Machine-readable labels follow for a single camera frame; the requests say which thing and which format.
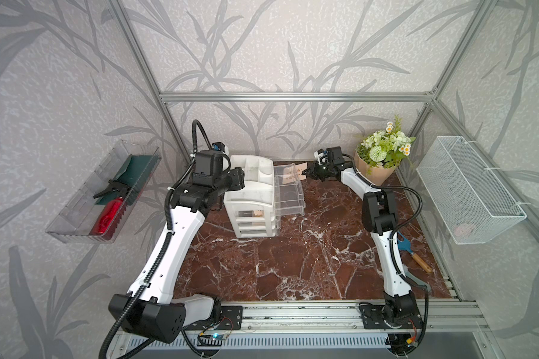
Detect green cloth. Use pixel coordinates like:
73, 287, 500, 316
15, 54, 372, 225
95, 155, 159, 206

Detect red brush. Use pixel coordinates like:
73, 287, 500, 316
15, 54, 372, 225
90, 197, 124, 240

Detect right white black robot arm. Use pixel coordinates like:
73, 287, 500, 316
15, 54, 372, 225
303, 147, 429, 331

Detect black clamp tool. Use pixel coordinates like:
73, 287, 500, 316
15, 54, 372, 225
93, 179, 131, 199

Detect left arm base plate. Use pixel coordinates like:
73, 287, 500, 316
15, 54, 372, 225
184, 305, 244, 331

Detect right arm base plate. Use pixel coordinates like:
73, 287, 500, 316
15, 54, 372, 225
358, 302, 423, 330

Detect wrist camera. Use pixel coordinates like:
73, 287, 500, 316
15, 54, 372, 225
211, 142, 228, 155
314, 149, 328, 164

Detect pink object in basket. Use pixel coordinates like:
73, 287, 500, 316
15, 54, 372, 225
454, 223, 476, 237

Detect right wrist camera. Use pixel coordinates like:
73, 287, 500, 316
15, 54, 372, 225
314, 149, 328, 164

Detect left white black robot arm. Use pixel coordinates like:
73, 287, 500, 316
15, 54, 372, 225
98, 120, 245, 358

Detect aluminium front rail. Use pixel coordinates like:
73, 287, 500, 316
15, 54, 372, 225
222, 299, 490, 334

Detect beige flower pot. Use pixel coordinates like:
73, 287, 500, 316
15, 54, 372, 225
353, 152, 395, 185

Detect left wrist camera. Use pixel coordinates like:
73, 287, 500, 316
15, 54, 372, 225
211, 142, 228, 155

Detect white green artificial flowers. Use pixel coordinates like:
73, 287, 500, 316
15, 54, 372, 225
356, 115, 416, 169

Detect white plastic drawer organizer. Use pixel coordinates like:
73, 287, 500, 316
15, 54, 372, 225
224, 155, 278, 238

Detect clear plastic wall tray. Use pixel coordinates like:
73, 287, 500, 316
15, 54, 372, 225
46, 140, 162, 244

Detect white wire mesh basket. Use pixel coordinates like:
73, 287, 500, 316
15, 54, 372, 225
417, 136, 527, 245

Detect clear plastic drawer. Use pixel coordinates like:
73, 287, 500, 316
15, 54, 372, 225
274, 164, 305, 216

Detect pink postcard red characters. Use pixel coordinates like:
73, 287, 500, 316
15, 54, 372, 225
295, 162, 308, 181

